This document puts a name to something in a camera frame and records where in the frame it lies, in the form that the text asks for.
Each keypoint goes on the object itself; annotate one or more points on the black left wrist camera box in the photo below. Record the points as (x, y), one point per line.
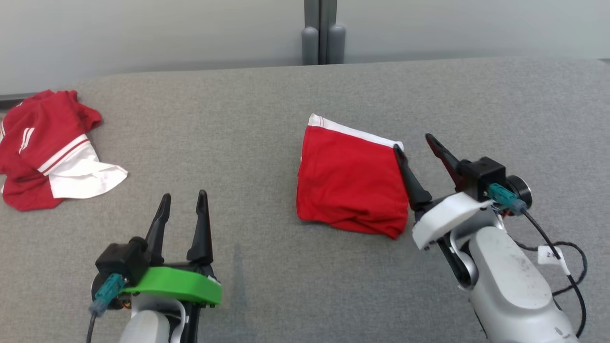
(121, 259)

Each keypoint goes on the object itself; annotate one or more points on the dark grey vertical frame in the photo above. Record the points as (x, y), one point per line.
(323, 19)

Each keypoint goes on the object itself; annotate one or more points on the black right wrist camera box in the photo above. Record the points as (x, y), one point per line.
(481, 174)

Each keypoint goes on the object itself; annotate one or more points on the large red white-hemmed jersey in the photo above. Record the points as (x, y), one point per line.
(38, 143)

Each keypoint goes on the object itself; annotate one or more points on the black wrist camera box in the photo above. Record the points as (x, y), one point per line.
(481, 174)
(121, 259)

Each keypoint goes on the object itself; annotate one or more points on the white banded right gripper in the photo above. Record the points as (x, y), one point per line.
(443, 216)

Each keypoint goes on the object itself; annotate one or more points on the small red white-trimmed garment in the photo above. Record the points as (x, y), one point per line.
(348, 181)

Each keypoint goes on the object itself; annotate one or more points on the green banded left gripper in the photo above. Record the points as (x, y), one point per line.
(181, 286)

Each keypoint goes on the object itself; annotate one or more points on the grey rounded post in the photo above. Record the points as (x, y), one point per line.
(337, 47)
(310, 47)

